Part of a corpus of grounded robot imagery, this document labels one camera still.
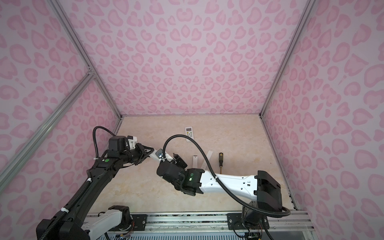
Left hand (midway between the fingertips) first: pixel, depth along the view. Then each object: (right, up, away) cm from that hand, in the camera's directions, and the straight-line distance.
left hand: (154, 147), depth 78 cm
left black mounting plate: (-5, -36, -4) cm, 36 cm away
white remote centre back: (+17, +7, +30) cm, 35 cm away
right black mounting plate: (+41, -36, -5) cm, 55 cm away
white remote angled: (+7, -1, -18) cm, 19 cm away
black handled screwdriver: (+37, -10, +17) cm, 42 cm away
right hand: (+9, -4, -5) cm, 11 cm away
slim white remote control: (+21, -11, +16) cm, 28 cm away
